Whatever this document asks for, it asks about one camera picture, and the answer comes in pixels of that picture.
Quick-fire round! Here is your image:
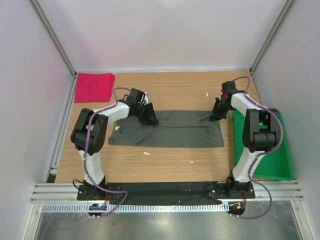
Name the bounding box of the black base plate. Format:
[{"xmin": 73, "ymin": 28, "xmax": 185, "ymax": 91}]
[{"xmin": 76, "ymin": 181, "xmax": 256, "ymax": 206}]

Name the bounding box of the green plastic tray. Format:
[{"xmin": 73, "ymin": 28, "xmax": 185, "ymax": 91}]
[{"xmin": 233, "ymin": 110, "xmax": 294, "ymax": 181}]

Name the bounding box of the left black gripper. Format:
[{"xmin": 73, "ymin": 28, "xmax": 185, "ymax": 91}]
[{"xmin": 135, "ymin": 102, "xmax": 159, "ymax": 126}]

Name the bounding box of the grey t shirt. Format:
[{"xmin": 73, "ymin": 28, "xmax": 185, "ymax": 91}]
[{"xmin": 108, "ymin": 110, "xmax": 224, "ymax": 148}]

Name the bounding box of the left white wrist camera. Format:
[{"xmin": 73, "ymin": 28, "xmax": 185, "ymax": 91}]
[{"xmin": 141, "ymin": 92, "xmax": 150, "ymax": 105}]

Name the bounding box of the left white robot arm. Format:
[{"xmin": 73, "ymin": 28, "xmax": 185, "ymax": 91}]
[{"xmin": 70, "ymin": 88, "xmax": 159, "ymax": 200}]

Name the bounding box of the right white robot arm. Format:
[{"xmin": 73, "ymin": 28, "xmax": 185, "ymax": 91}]
[{"xmin": 209, "ymin": 80, "xmax": 284, "ymax": 199}]

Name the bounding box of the white slotted cable duct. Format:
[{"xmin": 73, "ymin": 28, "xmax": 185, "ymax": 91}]
[{"xmin": 42, "ymin": 202, "xmax": 229, "ymax": 214}]

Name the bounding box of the folded pink t shirt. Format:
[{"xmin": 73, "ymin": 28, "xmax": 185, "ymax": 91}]
[{"xmin": 74, "ymin": 73, "xmax": 116, "ymax": 103}]

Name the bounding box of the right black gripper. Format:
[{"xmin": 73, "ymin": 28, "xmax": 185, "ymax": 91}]
[{"xmin": 209, "ymin": 97, "xmax": 233, "ymax": 122}]

